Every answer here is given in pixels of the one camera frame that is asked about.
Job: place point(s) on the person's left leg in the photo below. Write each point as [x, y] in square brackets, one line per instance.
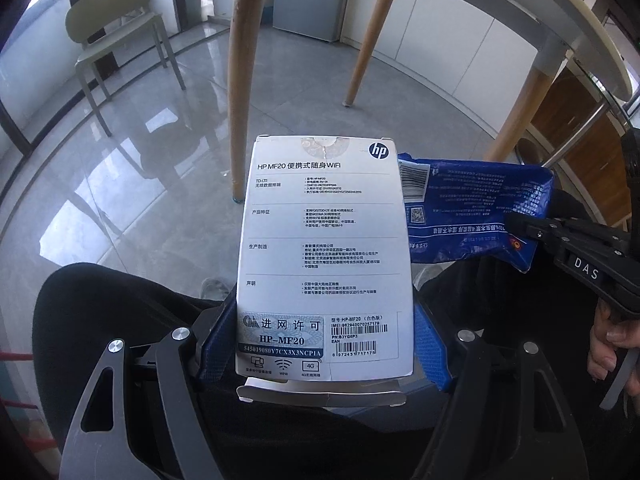
[100, 310]

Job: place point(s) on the steel pedestal stand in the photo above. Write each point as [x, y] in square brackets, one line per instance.
[575, 132]

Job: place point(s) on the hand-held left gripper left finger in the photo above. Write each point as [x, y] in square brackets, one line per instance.
[217, 355]

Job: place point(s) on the round white table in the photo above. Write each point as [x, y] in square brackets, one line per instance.
[575, 25]

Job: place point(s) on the grey shoe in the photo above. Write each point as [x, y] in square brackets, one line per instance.
[215, 290]

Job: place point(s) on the person's right hand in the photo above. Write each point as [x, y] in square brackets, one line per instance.
[607, 360]

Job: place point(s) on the white kitchen counter cabinet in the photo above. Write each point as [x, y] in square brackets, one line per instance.
[440, 35]

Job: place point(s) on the green chair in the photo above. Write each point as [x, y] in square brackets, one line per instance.
[107, 10]

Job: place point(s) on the wooden bar counter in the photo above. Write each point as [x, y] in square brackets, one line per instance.
[565, 105]

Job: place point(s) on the silver refrigerator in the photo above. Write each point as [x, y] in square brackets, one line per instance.
[305, 22]

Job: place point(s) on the white cardboard box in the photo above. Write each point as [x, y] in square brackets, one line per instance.
[325, 260]

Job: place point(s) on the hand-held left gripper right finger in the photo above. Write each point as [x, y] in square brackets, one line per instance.
[430, 352]

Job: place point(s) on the blue packet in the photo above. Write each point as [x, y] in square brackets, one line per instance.
[465, 200]

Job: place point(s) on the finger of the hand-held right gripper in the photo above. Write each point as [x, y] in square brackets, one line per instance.
[550, 222]
[547, 240]

